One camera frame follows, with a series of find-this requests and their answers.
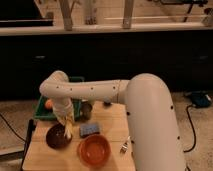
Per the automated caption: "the blue object on floor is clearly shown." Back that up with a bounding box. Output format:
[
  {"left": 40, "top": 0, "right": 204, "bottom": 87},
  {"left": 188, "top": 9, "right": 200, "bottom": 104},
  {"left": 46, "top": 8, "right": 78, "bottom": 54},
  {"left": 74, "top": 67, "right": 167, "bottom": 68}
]
[{"left": 190, "top": 92, "right": 212, "bottom": 108}]

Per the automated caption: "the orange fruit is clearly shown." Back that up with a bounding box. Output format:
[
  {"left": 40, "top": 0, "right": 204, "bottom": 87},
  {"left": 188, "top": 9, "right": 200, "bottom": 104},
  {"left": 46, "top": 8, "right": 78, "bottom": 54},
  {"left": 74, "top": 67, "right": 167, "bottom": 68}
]
[{"left": 44, "top": 99, "right": 53, "bottom": 110}]

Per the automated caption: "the silver fork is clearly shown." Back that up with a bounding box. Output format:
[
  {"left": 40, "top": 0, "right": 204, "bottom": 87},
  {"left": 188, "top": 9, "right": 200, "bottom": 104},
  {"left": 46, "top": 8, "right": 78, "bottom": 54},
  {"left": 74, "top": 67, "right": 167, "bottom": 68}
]
[{"left": 120, "top": 136, "right": 130, "bottom": 154}]

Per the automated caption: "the orange bowl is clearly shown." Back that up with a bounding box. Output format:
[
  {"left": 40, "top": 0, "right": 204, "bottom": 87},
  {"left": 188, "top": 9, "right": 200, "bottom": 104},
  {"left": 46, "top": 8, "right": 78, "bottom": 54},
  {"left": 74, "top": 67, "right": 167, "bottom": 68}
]
[{"left": 77, "top": 134, "right": 111, "bottom": 168}]

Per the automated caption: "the dark purple bowl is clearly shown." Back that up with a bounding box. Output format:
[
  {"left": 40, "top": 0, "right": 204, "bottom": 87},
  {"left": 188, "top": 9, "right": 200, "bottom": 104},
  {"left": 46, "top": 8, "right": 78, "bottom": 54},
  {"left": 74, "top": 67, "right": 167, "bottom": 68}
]
[{"left": 46, "top": 124, "right": 72, "bottom": 149}]

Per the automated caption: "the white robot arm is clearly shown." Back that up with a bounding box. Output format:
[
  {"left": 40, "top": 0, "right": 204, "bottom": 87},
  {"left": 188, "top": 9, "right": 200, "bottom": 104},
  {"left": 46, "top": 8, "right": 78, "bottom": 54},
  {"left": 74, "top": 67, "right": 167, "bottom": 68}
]
[{"left": 39, "top": 70, "right": 187, "bottom": 171}]

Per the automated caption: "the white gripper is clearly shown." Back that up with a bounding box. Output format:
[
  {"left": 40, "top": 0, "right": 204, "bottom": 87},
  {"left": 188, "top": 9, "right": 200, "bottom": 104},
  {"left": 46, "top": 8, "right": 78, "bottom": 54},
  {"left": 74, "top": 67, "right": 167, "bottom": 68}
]
[{"left": 52, "top": 98, "right": 74, "bottom": 123}]

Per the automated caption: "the small metal cup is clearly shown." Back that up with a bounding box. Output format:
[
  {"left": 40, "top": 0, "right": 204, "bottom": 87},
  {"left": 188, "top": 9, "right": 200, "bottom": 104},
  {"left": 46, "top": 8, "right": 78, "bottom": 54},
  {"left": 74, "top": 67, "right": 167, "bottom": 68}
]
[{"left": 81, "top": 102, "right": 92, "bottom": 120}]

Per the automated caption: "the black cable at left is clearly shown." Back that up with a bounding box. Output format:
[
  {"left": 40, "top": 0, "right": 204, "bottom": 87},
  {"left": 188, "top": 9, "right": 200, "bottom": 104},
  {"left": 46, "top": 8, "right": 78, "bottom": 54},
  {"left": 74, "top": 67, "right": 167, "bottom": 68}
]
[{"left": 0, "top": 113, "right": 27, "bottom": 143}]

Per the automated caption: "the black cable on floor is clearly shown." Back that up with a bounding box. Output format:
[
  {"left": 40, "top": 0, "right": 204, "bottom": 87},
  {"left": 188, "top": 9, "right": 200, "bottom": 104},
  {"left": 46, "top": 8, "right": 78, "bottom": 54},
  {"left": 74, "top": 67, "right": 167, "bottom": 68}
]
[{"left": 182, "top": 104, "right": 198, "bottom": 154}]

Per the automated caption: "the yellow banana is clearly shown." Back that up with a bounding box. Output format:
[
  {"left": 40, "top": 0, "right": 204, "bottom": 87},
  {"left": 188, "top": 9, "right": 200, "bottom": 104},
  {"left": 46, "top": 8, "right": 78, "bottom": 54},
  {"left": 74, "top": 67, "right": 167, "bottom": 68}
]
[{"left": 64, "top": 120, "right": 73, "bottom": 139}]

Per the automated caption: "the blue sponge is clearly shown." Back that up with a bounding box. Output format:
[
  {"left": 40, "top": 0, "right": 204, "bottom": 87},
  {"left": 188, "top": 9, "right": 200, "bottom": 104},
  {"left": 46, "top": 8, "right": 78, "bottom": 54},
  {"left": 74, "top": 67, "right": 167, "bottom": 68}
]
[{"left": 79, "top": 123, "right": 100, "bottom": 138}]

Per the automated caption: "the green plastic tray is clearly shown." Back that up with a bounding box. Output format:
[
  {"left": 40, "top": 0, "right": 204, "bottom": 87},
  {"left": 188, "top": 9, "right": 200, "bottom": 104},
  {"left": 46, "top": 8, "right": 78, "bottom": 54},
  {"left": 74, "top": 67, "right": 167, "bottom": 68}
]
[{"left": 33, "top": 76, "right": 86, "bottom": 122}]

